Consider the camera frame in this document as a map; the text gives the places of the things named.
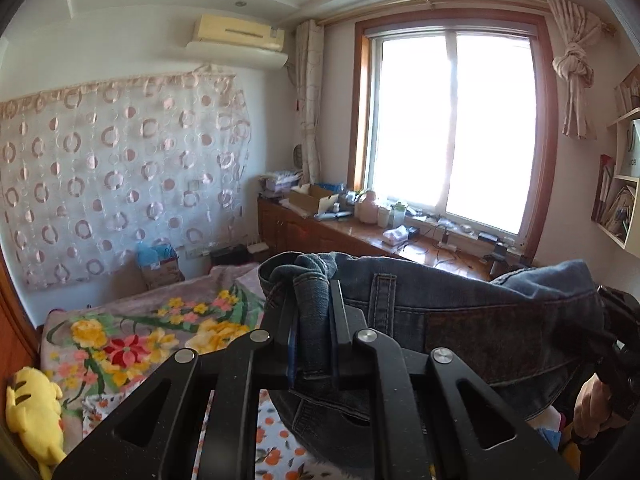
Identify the yellow plush toy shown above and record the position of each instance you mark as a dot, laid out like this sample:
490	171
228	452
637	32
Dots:
35	420

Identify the open cardboard box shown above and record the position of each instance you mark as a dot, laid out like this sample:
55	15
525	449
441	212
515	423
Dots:
312	200

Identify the small round fan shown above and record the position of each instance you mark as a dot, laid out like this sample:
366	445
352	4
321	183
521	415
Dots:
298	157

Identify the sheer circle pattern curtain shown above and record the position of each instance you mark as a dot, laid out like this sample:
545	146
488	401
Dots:
125	175

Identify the blue bag in carton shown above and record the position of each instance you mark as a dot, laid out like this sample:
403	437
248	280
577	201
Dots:
160	265

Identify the pale pink jug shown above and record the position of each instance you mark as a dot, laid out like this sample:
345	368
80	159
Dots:
366	207

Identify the white tissue box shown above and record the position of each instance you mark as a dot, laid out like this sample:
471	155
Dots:
396	235

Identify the wooden window cabinet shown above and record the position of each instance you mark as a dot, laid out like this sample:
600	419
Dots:
340	240

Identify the floral blanket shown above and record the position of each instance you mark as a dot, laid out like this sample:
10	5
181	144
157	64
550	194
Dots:
140	340

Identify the person's right hand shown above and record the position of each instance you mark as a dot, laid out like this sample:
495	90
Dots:
590	405

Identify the knotted beige window curtain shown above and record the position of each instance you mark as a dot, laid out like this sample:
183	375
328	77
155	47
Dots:
575	70

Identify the blue denim pants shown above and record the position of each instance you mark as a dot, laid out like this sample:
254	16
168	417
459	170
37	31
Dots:
475	320

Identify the small black stand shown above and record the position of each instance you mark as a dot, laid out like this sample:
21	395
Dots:
500	252

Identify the wooden framed window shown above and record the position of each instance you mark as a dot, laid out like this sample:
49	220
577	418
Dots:
455	125

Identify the stack of papers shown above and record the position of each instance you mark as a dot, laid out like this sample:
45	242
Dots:
280	185

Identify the orange fruit print bed sheet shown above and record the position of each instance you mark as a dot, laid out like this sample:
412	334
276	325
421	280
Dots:
275	455

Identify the wall air conditioner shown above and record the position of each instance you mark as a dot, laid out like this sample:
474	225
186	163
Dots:
240	40

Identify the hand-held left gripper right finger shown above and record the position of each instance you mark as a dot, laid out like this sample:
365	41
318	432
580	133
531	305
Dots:
345	340

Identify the white wall shelf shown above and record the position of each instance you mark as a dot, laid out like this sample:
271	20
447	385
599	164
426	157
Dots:
622	170

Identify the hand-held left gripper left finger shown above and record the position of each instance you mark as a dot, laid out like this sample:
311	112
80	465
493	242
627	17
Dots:
287	340

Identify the black box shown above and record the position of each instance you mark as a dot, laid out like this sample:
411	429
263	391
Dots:
230	256

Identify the beige hanging window curtain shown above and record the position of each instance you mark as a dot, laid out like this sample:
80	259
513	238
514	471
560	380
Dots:
309	100

